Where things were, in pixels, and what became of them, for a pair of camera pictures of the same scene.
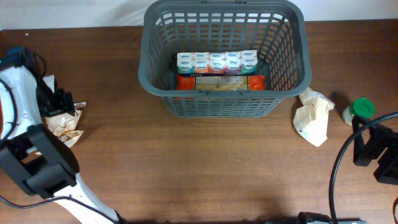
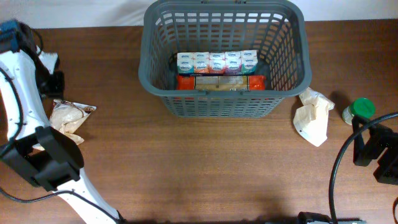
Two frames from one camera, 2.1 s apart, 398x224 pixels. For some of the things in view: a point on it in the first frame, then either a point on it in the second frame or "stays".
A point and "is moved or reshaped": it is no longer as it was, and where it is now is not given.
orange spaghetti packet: (226, 83) stays
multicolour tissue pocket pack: (223, 63) stays
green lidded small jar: (364, 107) stays
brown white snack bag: (63, 125) is moved or reshaped
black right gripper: (374, 144) stays
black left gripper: (66, 103) -> (59, 89)
